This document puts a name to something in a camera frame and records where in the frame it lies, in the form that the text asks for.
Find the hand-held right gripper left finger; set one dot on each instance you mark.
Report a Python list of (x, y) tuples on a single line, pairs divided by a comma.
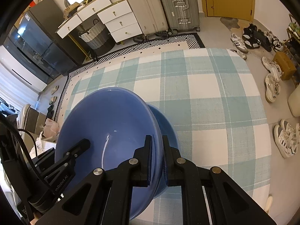
[(146, 168)]

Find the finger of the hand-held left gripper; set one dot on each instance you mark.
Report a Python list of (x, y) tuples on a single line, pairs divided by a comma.
[(44, 159), (79, 147)]

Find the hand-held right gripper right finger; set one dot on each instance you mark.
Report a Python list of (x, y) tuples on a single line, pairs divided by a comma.
[(170, 168)]

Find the blue bowl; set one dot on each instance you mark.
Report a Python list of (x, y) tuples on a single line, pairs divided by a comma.
[(105, 121), (170, 131)]

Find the pink plastic bag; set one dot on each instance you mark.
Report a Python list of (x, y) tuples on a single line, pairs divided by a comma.
[(50, 130)]

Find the black slipper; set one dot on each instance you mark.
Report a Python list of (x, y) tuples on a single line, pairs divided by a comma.
[(50, 112)]

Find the beige slipper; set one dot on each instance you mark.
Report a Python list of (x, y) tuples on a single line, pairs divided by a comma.
[(54, 89), (53, 100)]

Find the teal checked tablecloth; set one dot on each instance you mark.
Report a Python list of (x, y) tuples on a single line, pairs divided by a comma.
[(199, 93)]

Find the white appliance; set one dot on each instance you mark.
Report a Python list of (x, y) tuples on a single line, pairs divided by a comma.
[(21, 68)]

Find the grey wicker basket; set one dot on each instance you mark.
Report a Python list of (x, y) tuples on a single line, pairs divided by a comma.
[(96, 37)]

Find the dark glass cabinet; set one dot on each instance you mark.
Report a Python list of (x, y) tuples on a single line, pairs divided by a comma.
[(39, 39)]

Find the group of sneakers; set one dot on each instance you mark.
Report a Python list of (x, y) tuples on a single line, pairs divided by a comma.
[(271, 86)]

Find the white dresser with drawers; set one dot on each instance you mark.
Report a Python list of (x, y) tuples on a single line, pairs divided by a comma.
[(117, 16)]

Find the white bin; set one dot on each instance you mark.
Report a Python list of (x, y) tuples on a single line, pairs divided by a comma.
[(295, 100)]

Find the brown cardboard box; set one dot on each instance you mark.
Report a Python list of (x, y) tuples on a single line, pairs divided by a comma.
[(283, 65)]

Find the cream suitcase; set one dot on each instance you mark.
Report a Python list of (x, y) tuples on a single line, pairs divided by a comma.
[(143, 7)]

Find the grey aluminium suitcase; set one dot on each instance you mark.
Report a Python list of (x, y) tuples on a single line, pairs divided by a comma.
[(178, 4)]

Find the gold shoe rack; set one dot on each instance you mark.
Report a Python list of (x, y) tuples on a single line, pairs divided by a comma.
[(294, 44)]

